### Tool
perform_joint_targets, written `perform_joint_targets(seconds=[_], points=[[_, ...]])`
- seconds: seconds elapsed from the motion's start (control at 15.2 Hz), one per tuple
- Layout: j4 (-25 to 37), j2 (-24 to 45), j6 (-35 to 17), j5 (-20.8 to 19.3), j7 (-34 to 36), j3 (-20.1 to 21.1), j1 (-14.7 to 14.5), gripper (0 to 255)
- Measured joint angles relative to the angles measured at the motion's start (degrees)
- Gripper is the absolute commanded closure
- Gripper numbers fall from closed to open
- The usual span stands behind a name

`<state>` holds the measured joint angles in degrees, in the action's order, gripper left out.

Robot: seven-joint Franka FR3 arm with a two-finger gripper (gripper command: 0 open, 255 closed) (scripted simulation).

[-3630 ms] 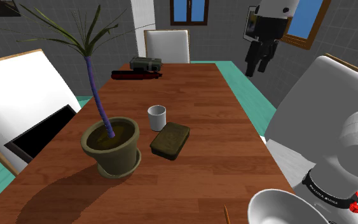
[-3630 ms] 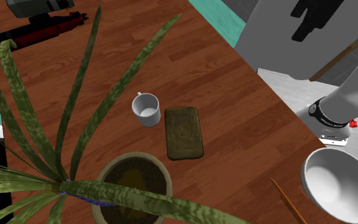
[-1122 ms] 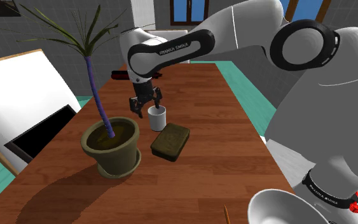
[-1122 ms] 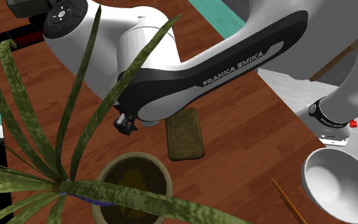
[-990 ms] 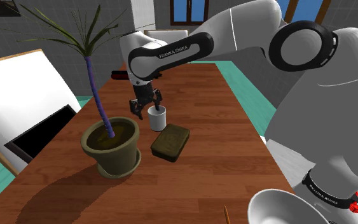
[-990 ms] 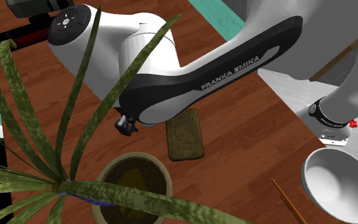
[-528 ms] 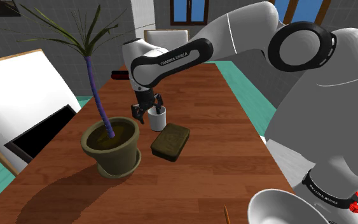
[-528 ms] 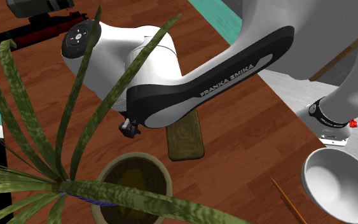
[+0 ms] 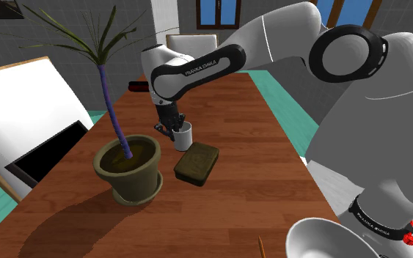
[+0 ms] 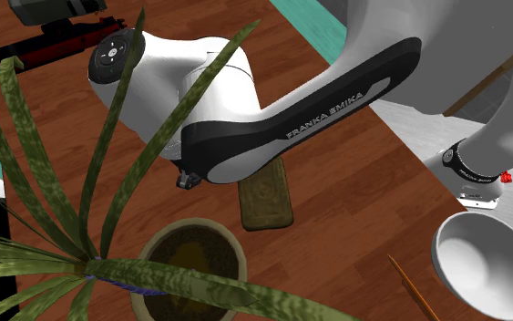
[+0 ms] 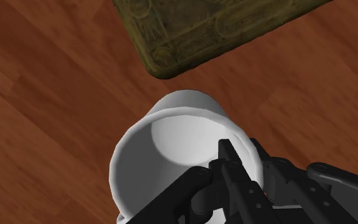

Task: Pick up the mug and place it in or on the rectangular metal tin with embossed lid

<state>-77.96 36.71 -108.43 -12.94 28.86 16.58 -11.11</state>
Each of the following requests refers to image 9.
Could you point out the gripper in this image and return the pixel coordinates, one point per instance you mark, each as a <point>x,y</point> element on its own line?
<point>168,113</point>

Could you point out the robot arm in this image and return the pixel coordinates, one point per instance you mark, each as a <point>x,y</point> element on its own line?
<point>377,118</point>

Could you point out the white cup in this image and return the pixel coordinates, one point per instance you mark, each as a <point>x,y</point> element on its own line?
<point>184,139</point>

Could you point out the olive green flat box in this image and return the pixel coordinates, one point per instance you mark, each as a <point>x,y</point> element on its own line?
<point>197,162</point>

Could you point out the black and red flat thing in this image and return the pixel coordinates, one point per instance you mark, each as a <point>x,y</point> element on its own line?
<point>138,86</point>

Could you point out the potted plant in olive pot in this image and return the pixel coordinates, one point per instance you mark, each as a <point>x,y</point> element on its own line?
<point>134,175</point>

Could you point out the white chair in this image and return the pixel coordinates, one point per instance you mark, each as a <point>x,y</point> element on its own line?
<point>191,44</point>

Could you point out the wooden table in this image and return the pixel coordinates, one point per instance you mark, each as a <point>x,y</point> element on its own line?
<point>234,200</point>

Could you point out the brown framed window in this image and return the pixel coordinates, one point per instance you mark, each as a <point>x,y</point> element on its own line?
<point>218,14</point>
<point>349,12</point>

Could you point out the white fireplace with black opening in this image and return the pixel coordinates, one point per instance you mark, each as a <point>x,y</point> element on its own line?
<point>23,114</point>

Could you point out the orange pencil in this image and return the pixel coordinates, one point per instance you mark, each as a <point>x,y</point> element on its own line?
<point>261,248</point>

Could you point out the white bowl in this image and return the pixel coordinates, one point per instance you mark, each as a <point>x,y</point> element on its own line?
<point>320,239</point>

